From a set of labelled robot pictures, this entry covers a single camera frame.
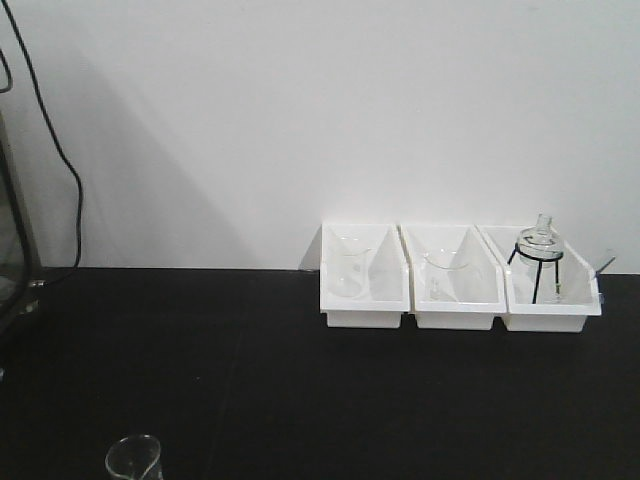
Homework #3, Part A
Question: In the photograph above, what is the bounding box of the black wire tripod stand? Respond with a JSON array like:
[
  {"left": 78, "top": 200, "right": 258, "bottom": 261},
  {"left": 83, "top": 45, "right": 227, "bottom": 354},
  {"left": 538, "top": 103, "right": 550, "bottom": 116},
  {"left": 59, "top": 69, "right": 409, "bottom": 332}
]
[{"left": 507, "top": 243, "right": 564, "bottom": 304}]

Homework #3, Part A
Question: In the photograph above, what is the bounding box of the glass beaker in middle bin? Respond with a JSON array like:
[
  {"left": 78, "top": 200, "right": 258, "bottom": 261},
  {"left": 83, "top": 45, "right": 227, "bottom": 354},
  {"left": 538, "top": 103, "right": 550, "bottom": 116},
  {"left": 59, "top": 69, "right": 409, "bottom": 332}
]
[{"left": 423, "top": 249, "right": 470, "bottom": 302}]

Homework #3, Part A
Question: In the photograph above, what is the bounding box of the glass beaker in left bin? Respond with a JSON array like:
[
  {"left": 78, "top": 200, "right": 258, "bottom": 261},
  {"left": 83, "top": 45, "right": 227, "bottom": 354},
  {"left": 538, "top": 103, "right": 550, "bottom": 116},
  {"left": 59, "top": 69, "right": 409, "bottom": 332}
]
[{"left": 327, "top": 236, "right": 370, "bottom": 298}]

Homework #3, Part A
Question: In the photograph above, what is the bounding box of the right white plastic bin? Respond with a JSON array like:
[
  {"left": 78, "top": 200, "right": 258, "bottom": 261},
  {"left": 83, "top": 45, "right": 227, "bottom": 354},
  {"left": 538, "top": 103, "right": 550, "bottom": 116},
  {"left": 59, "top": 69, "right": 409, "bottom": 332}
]
[{"left": 477, "top": 225, "right": 601, "bottom": 333}]

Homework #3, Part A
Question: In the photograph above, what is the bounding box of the clear glass rod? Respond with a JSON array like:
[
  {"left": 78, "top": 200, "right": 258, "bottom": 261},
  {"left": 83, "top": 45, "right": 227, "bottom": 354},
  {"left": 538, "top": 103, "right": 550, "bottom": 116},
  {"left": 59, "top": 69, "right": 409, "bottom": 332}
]
[{"left": 593, "top": 248, "right": 617, "bottom": 278}]

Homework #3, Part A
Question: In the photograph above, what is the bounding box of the glass beaker in bin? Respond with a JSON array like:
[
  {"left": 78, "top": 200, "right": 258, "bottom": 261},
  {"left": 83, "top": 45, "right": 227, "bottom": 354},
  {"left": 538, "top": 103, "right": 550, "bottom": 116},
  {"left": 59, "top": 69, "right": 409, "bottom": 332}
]
[
  {"left": 423, "top": 249, "right": 470, "bottom": 302},
  {"left": 327, "top": 236, "right": 370, "bottom": 298}
]

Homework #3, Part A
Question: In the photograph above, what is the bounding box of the glass flask on tripod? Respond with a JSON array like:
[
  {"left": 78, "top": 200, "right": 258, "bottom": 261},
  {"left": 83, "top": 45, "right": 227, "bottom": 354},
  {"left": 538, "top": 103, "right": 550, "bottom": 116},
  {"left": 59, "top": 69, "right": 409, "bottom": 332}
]
[{"left": 516, "top": 213, "right": 564, "bottom": 261}]

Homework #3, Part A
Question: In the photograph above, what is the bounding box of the glass beaker at front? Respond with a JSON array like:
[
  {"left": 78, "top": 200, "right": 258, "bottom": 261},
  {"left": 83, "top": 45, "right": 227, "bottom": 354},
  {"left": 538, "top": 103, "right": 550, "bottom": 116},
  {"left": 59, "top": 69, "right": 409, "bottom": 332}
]
[{"left": 104, "top": 434, "right": 164, "bottom": 480}]

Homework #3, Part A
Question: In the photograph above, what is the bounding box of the white plastic bin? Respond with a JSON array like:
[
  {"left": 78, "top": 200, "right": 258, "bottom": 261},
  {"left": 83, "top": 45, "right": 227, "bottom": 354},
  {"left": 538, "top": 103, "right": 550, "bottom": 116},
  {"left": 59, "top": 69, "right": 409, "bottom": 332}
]
[
  {"left": 399, "top": 224, "right": 507, "bottom": 330},
  {"left": 320, "top": 223, "right": 410, "bottom": 329},
  {"left": 477, "top": 225, "right": 601, "bottom": 333}
]

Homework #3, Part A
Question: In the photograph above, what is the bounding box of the black hanging cable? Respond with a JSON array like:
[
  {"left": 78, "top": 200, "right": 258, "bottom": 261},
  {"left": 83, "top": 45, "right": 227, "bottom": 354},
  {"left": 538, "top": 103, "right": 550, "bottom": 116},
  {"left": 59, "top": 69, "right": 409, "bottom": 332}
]
[{"left": 4, "top": 0, "right": 83, "bottom": 274}]

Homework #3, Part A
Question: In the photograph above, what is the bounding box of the left white plastic bin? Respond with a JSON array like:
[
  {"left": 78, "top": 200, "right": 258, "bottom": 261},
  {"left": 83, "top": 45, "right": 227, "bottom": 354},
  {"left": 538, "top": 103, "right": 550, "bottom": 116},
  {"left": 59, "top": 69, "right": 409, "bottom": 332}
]
[{"left": 320, "top": 223, "right": 410, "bottom": 329}]

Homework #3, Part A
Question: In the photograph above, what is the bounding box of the middle white plastic bin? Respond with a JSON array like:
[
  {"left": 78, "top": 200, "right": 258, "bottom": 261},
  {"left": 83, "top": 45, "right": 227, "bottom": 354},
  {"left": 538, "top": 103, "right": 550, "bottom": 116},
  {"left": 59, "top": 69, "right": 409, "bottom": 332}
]
[{"left": 399, "top": 224, "right": 507, "bottom": 330}]

